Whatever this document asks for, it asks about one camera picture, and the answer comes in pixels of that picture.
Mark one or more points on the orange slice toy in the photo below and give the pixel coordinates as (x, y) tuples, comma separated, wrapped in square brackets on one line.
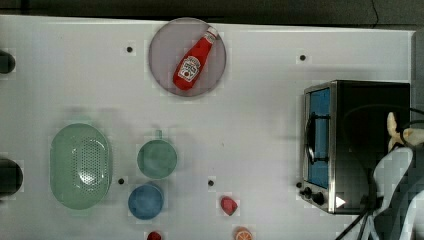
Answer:
[(243, 233)]

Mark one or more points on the plush peeled banana toy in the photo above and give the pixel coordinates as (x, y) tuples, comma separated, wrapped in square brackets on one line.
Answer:
[(409, 137)]

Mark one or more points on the small dark cylinder container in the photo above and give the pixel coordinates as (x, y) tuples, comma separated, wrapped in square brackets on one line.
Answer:
[(7, 62)]

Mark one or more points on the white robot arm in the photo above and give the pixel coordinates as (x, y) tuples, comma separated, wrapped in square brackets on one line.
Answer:
[(399, 184)]

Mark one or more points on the round grey plate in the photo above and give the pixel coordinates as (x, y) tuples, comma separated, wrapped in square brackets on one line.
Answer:
[(171, 43)]

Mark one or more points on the green perforated colander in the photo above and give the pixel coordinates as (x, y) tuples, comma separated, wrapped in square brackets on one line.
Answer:
[(80, 166)]

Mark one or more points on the green cup with handle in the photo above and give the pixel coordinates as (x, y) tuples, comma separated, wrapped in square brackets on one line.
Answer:
[(157, 158)]

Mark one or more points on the silver toaster oven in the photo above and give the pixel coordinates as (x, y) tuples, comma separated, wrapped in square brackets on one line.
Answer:
[(344, 137)]

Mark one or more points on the red strawberry toy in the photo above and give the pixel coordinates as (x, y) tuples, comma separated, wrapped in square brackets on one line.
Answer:
[(228, 205)]

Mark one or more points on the blue bowl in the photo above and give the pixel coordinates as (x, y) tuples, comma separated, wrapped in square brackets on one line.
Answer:
[(146, 202)]

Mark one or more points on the small red toy fruit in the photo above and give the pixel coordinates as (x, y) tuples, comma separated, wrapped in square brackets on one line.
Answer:
[(154, 236)]

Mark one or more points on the large black cylinder container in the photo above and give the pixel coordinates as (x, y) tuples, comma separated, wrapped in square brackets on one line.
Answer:
[(11, 177)]

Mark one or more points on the plush red ketchup bottle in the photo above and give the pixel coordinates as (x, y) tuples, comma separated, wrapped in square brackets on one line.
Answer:
[(192, 63)]

